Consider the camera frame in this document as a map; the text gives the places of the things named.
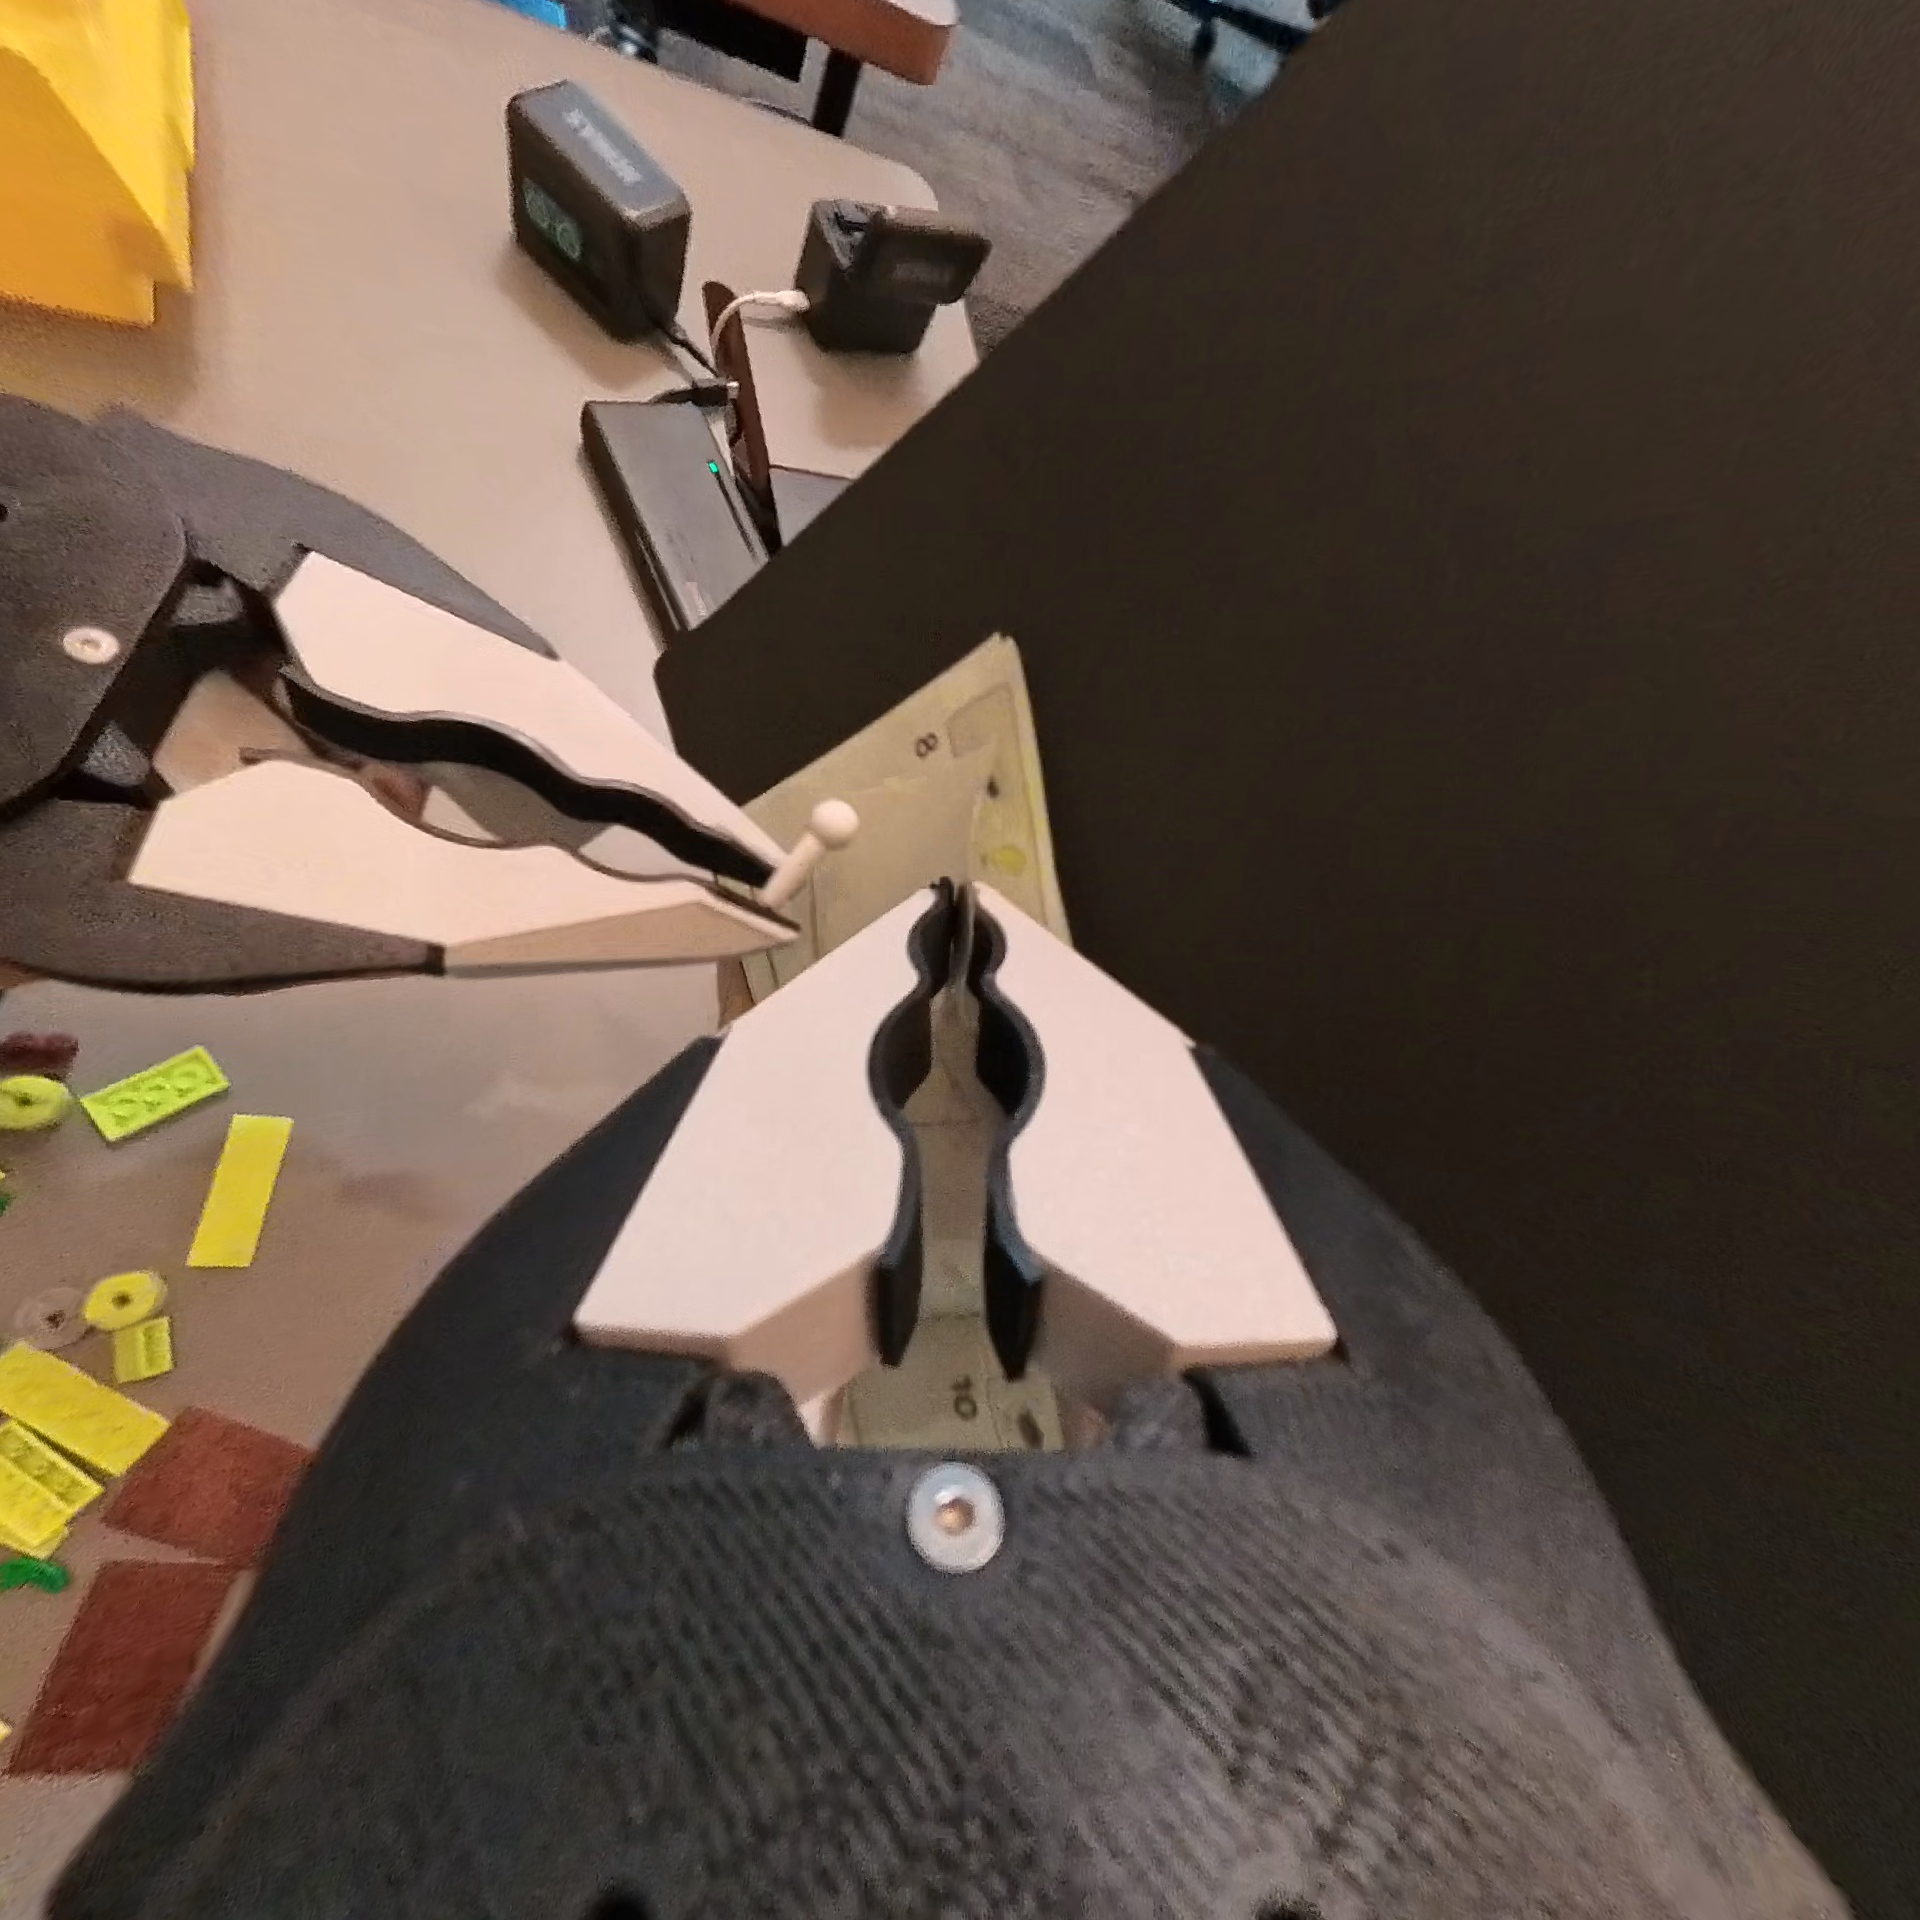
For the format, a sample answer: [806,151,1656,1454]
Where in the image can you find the scattered small toy bricks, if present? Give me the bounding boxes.
[0,1033,298,1597]

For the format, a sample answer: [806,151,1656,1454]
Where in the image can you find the green building instruction booklet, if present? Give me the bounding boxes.
[717,636,1080,1454]

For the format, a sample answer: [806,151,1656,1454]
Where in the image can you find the white-tipped wire page holder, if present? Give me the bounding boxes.
[756,798,861,910]

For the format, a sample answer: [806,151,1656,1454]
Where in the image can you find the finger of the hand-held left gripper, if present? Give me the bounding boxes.
[270,549,787,891]
[125,750,804,985]

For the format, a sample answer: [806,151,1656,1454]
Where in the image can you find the black cable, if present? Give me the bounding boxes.
[645,322,741,411]

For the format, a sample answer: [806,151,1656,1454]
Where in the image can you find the adjacent office table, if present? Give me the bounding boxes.
[781,0,962,140]

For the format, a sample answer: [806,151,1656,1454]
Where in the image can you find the black box device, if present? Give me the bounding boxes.
[792,198,992,359]

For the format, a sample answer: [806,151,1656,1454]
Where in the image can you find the black power bank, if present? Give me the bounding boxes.
[581,396,771,636]

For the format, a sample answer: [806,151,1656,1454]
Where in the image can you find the brown studded base plate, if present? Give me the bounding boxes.
[102,1404,314,1572]
[5,1560,260,1782]

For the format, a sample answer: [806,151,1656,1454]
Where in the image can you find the white cable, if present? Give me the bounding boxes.
[709,289,813,362]

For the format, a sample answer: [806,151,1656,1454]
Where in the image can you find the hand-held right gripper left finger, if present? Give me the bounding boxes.
[572,883,967,1420]

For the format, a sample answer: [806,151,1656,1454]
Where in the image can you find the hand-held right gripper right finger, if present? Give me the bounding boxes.
[956,883,1343,1382]

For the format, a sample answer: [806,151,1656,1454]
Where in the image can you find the black cube device green display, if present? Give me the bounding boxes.
[504,83,696,345]

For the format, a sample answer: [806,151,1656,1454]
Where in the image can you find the black flat panel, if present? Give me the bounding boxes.
[654,0,1920,1920]

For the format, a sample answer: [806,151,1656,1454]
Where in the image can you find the yellow storage bin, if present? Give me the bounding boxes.
[0,0,200,328]

